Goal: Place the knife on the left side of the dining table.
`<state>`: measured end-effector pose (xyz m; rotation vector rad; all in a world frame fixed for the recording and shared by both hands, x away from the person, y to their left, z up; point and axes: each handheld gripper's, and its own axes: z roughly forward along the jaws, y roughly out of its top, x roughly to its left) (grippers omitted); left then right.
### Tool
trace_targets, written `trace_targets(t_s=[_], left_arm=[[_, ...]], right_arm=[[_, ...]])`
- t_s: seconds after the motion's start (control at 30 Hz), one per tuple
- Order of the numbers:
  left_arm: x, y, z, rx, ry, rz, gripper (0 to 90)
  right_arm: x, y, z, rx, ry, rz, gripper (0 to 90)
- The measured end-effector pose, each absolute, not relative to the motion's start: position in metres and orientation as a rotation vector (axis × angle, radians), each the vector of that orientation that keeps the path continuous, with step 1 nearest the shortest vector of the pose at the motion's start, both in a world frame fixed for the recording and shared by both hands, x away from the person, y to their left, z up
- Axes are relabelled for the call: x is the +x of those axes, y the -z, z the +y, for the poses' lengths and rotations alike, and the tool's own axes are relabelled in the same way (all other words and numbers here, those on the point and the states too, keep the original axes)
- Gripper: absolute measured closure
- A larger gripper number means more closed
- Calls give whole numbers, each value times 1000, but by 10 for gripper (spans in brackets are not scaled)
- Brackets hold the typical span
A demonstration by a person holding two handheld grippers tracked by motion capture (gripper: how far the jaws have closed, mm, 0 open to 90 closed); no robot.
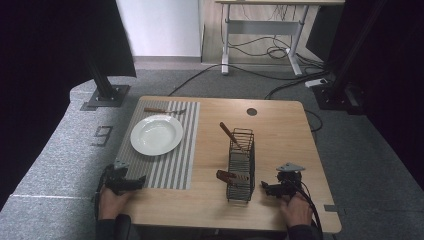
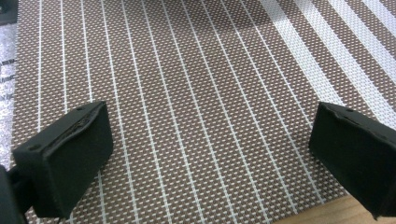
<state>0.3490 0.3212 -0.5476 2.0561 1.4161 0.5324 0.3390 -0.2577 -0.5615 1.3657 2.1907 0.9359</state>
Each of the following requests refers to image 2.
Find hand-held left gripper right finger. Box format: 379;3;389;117
308;101;396;220

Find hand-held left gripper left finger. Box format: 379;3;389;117
11;100;115;219

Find white printed cloth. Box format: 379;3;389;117
0;21;19;171

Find brown striped woven placemat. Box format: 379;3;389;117
9;0;396;224

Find black object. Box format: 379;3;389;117
0;0;20;26

